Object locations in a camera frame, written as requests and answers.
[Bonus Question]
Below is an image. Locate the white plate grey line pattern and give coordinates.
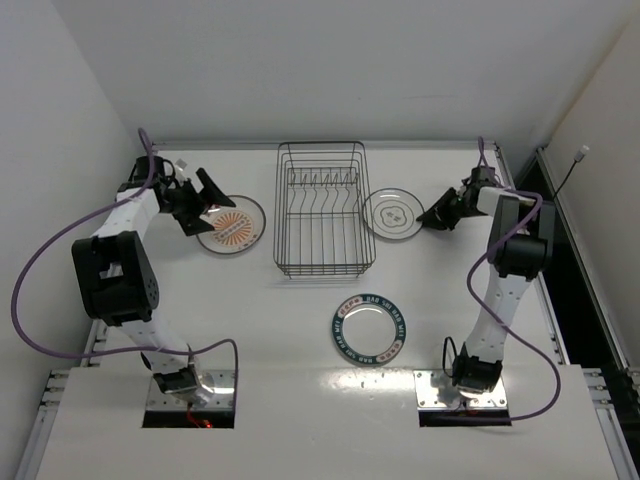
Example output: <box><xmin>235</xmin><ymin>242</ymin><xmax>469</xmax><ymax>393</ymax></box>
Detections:
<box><xmin>363</xmin><ymin>188</ymin><xmax>425</xmax><ymax>241</ymax></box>

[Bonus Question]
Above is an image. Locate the orange sunburst pattern plate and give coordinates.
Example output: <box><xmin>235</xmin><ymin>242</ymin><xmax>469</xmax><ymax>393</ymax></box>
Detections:
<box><xmin>196</xmin><ymin>195</ymin><xmax>266</xmax><ymax>255</ymax></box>

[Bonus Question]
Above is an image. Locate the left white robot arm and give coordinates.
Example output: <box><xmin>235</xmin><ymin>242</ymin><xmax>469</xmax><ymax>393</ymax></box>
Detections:
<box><xmin>71</xmin><ymin>156</ymin><xmax>235</xmax><ymax>406</ymax></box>

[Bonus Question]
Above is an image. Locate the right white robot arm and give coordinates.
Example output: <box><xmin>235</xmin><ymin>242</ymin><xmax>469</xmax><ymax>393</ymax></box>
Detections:
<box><xmin>417</xmin><ymin>166</ymin><xmax>556</xmax><ymax>393</ymax></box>

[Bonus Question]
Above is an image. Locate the teal rimmed lettered plate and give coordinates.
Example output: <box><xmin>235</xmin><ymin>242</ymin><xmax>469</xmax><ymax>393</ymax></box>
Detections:
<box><xmin>330</xmin><ymin>293</ymin><xmax>407</xmax><ymax>367</ymax></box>

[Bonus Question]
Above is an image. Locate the metal wire dish rack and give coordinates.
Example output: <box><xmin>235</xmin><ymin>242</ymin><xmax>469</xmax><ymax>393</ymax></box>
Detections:
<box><xmin>273</xmin><ymin>140</ymin><xmax>377</xmax><ymax>279</ymax></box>

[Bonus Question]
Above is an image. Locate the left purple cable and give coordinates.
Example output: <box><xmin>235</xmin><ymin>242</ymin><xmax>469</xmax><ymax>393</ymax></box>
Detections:
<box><xmin>10</xmin><ymin>127</ymin><xmax>240</xmax><ymax>407</ymax></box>

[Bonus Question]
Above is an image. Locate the black cable white plug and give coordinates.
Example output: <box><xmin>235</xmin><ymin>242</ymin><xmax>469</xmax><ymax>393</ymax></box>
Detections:
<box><xmin>552</xmin><ymin>145</ymin><xmax>590</xmax><ymax>201</ymax></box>

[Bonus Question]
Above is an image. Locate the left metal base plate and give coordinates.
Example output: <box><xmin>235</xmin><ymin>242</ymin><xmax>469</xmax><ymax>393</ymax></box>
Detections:
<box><xmin>145</xmin><ymin>370</ymin><xmax>235</xmax><ymax>412</ymax></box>

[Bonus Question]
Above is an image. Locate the metal base plate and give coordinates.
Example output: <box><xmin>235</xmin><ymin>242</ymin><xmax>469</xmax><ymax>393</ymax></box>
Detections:
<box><xmin>145</xmin><ymin>370</ymin><xmax>235</xmax><ymax>412</ymax></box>
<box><xmin>413</xmin><ymin>370</ymin><xmax>508</xmax><ymax>413</ymax></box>

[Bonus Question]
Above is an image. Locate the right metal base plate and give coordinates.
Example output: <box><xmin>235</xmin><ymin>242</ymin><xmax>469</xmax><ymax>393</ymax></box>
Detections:
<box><xmin>413</xmin><ymin>370</ymin><xmax>508</xmax><ymax>413</ymax></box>

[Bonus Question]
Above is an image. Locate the right aluminium frame rail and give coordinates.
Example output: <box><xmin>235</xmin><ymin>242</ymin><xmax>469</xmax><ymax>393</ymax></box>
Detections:
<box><xmin>526</xmin><ymin>148</ymin><xmax>628</xmax><ymax>371</ymax></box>

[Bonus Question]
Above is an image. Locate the aluminium frame rail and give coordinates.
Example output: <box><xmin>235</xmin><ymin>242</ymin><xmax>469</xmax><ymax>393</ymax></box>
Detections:
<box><xmin>526</xmin><ymin>148</ymin><xmax>628</xmax><ymax>371</ymax></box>
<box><xmin>14</xmin><ymin>320</ymin><xmax>108</xmax><ymax>480</ymax></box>

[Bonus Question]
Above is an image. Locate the left aluminium frame rail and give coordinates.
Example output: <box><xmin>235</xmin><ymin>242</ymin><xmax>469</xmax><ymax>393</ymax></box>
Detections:
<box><xmin>14</xmin><ymin>320</ymin><xmax>108</xmax><ymax>480</ymax></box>

